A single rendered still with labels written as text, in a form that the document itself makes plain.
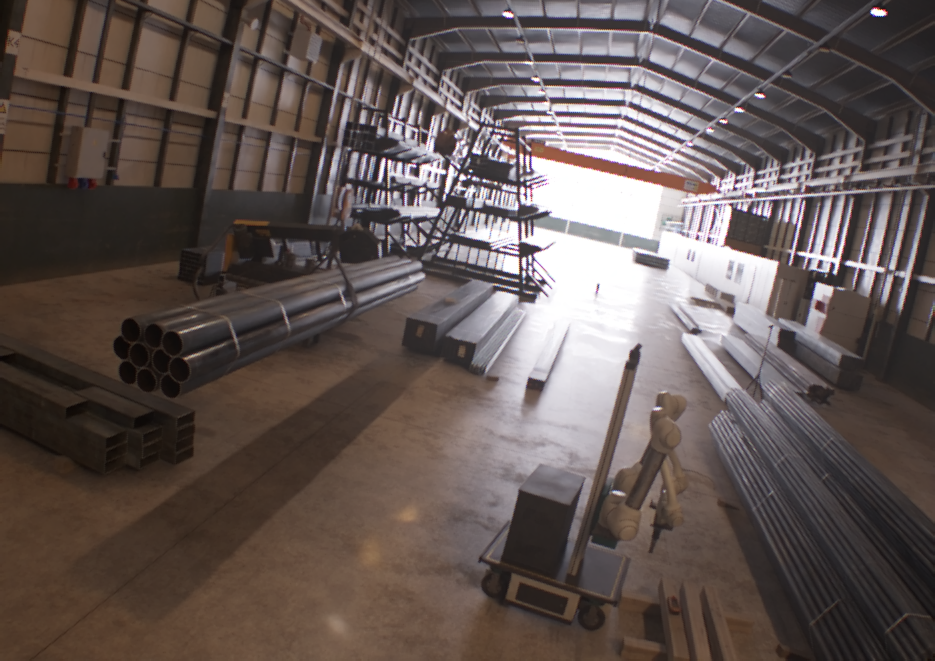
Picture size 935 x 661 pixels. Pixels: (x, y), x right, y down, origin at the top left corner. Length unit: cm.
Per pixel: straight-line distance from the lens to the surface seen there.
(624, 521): 414
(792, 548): 603
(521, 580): 463
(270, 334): 520
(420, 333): 1056
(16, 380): 605
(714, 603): 519
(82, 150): 1176
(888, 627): 464
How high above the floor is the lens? 258
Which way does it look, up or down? 9 degrees down
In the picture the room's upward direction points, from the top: 12 degrees clockwise
